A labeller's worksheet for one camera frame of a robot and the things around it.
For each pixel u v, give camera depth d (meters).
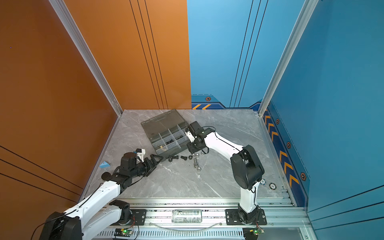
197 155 0.96
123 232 0.71
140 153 0.79
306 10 0.71
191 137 0.81
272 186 0.83
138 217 0.73
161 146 0.99
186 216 0.70
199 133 0.67
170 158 0.92
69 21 0.74
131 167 0.67
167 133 1.05
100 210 0.51
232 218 0.72
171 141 1.02
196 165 0.91
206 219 0.75
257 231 0.70
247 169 0.49
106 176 0.77
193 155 0.96
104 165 0.91
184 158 0.94
